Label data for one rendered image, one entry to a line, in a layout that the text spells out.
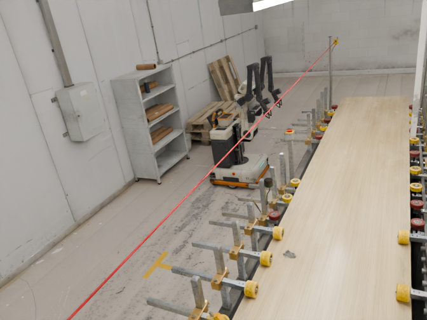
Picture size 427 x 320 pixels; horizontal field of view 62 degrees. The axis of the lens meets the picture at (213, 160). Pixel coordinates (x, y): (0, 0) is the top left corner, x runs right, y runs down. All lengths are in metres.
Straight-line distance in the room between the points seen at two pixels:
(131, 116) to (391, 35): 7.03
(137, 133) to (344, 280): 3.67
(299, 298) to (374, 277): 0.43
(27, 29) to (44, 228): 2.14
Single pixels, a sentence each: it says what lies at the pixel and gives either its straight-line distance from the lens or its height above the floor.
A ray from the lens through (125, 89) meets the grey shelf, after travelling 4.95.
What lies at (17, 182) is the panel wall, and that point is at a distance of 4.22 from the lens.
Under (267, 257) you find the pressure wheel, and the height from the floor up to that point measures 0.97.
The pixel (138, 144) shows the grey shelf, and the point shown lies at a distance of 5.17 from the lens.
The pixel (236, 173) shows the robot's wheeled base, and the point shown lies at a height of 0.25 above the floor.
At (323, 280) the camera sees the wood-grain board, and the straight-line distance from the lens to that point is 2.12.
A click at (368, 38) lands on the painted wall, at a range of 10.15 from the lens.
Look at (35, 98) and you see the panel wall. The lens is 4.31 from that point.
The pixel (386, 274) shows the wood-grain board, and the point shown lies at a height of 0.90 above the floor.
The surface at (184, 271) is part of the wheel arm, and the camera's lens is 2.16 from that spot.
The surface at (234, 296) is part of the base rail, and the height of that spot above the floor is 0.70.
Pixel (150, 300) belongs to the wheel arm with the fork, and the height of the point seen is 0.96.
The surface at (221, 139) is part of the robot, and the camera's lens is 4.58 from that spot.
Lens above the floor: 2.36
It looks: 24 degrees down
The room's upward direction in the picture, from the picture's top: 9 degrees counter-clockwise
